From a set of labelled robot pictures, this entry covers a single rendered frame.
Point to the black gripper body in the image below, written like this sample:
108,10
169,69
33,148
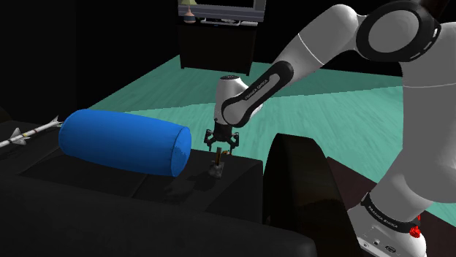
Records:
222,131

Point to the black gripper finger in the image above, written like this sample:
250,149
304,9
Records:
235,140
208,139

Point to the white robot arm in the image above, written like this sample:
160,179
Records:
420,117

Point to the small grey and brown mallet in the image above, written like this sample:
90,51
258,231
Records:
216,169

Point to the black television cabinet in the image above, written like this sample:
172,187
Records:
217,46

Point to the blue bolster pillow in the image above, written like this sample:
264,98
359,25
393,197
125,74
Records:
121,140

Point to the dark robot stand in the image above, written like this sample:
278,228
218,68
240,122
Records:
353,179

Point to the white toy missile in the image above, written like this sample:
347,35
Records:
26,134

